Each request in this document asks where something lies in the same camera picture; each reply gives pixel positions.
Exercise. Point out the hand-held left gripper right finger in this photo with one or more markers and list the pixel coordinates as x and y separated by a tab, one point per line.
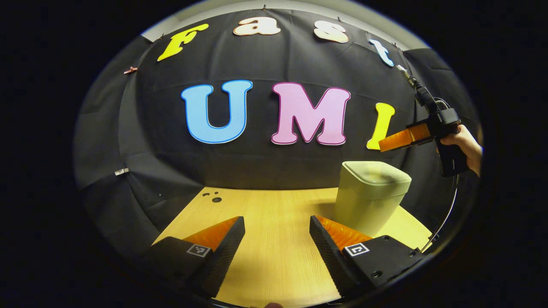
325	256

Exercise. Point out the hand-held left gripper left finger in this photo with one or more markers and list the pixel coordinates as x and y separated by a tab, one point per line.
224	256

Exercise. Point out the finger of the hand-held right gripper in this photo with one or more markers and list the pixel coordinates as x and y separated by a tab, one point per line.
402	137

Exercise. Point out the wooden desktop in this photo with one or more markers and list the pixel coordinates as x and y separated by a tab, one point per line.
278	244

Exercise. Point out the copper clip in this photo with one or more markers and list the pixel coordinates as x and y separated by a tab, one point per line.
130	70

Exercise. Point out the silver clip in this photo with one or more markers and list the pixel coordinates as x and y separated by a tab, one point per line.
122	171

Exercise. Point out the pale green desktop garbage bin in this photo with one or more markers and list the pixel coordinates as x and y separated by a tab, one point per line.
368	196

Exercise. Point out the black backdrop cloth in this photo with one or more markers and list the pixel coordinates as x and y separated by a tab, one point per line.
257	167

